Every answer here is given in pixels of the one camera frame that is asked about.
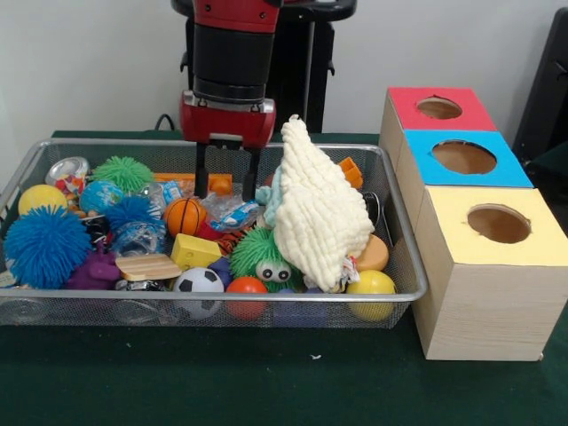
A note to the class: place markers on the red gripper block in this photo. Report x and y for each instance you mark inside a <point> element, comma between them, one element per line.
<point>226,124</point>

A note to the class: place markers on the light blue waffle cloth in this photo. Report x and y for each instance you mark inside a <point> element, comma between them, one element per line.
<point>270,204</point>

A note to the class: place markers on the orange striped tiger plush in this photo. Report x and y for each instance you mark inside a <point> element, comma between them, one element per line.
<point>233,239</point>

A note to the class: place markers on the cream waffle cloth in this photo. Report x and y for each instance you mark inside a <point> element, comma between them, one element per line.
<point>319,213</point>

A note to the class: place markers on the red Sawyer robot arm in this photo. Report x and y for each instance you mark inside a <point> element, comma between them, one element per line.
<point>233,53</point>

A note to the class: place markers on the shallow clear mesh bin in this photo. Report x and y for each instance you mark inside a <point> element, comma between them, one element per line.
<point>89,313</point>

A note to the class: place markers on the wooden box with three holes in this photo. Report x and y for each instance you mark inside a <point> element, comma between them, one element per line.
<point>483,310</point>

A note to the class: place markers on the small basketball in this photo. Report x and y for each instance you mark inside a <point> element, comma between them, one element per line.
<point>185,216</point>

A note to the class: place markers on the green spiky ball with eyes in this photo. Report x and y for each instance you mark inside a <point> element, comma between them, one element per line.
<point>253,253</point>

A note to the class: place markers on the yellow foam block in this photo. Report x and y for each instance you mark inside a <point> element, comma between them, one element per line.
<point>193,252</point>

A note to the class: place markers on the plain green spiky ball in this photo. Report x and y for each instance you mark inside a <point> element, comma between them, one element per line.
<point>123,173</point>

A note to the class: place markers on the small soccer ball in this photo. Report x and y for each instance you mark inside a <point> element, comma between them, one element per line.
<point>198,281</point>

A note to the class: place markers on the orange-red ball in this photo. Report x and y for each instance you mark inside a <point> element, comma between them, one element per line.
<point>246,287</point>

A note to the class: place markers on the yellow plastic ball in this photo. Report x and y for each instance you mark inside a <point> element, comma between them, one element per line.
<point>373,286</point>

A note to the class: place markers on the large blue spiky ball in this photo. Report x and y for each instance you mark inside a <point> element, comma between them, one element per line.
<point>46,246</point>

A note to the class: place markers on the dark green table cloth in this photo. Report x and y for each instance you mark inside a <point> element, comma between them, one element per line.
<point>554,168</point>
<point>222,377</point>

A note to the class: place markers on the black chair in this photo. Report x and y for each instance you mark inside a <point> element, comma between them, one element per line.
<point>546,89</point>

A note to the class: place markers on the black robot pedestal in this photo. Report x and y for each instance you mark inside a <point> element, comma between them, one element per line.
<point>310,66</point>

